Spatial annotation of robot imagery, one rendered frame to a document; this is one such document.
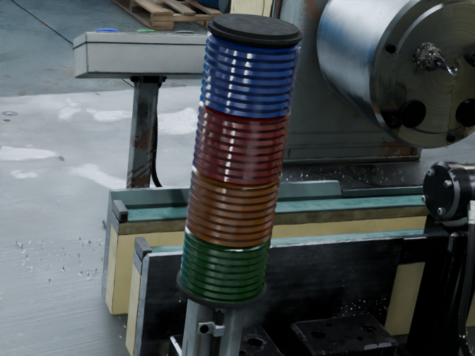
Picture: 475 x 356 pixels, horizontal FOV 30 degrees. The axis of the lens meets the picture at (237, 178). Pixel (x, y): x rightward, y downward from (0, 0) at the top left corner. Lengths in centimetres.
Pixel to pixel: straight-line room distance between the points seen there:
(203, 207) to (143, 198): 43
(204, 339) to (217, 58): 21
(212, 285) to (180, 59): 55
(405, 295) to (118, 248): 33
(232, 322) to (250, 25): 21
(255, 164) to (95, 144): 95
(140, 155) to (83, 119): 48
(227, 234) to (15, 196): 74
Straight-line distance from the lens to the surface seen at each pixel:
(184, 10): 583
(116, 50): 108
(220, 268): 59
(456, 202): 89
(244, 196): 57
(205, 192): 57
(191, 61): 111
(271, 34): 54
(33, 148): 147
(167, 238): 99
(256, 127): 55
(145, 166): 115
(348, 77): 130
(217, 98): 55
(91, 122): 160
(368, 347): 92
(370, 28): 126
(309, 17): 142
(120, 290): 101
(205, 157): 57
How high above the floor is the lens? 134
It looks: 22 degrees down
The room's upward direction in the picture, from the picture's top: 8 degrees clockwise
